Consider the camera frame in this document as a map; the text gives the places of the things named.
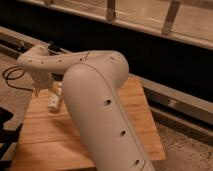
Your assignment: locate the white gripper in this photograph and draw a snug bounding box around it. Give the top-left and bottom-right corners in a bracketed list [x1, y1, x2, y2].
[32, 74, 58, 97]

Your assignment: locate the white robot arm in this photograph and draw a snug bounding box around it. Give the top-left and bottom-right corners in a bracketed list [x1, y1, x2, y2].
[17, 45, 155, 171]

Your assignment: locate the black power adapter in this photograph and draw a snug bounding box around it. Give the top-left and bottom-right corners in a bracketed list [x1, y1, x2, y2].
[48, 42, 63, 55]

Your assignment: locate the black chair base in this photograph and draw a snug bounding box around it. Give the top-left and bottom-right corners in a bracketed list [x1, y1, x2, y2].
[0, 107, 22, 171]

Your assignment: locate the black cable loop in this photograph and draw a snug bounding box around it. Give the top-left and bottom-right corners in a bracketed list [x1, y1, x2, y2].
[2, 65, 34, 92]

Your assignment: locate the metal floor rail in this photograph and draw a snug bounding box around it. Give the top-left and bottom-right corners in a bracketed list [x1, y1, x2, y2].
[0, 27, 213, 125]

